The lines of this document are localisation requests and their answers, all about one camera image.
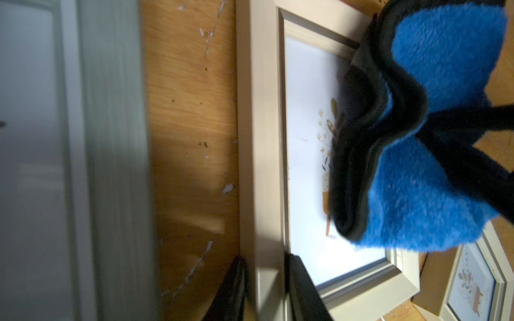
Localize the blue microfiber cloth black trim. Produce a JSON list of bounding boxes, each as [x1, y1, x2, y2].
[[329, 1, 513, 252]]

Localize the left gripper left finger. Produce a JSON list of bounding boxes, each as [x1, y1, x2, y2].
[[202, 256, 246, 321]]

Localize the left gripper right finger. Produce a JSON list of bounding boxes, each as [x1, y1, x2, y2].
[[285, 254, 333, 321]]

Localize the light blue picture frame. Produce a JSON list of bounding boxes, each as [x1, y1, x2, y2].
[[1, 1, 161, 320]]

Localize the cream white picture frame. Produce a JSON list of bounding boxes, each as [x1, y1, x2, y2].
[[413, 222, 514, 321]]

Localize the white picture frame black border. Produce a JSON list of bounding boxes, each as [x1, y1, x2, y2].
[[236, 0, 421, 321]]

